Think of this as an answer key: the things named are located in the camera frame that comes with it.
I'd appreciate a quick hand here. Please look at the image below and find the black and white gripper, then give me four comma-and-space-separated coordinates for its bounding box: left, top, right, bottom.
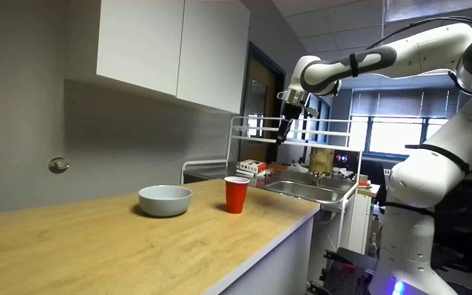
276, 87, 319, 146

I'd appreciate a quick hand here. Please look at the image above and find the orange plastic cup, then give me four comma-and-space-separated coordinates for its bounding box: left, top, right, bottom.
223, 176, 253, 215

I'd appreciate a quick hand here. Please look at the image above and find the grey ceramic bowl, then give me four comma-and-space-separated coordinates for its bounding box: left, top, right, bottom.
137, 184, 196, 220

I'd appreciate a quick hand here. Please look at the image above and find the dark wooden door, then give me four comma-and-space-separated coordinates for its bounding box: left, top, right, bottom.
240, 41, 287, 166

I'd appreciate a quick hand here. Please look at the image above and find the brown paper bag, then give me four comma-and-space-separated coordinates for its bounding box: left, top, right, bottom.
309, 148, 337, 176

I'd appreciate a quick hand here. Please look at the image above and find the red and white box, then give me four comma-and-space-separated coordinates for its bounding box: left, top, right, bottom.
237, 158, 271, 181

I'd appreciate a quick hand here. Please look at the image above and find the stainless steel sink unit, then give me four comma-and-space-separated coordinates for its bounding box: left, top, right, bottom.
255, 167, 360, 213

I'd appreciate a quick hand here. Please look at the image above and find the window with blinds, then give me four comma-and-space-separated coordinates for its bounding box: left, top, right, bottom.
350, 89, 471, 159

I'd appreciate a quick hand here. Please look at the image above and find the white base cabinet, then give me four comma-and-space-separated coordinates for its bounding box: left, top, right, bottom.
214, 210, 319, 295

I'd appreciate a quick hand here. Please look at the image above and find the black and red clamp device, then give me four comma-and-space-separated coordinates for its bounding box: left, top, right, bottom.
319, 246, 381, 295

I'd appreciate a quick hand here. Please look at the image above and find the black office chair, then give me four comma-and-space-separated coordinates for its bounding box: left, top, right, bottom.
433, 179, 472, 274

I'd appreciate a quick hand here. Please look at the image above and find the white wall cabinet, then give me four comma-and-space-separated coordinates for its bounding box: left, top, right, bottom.
65, 0, 253, 117

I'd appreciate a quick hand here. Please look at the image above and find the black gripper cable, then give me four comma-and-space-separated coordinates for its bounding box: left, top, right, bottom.
381, 17, 472, 53

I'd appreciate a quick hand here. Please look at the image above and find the round metal wall knob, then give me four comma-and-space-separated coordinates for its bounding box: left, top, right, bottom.
48, 156, 71, 176

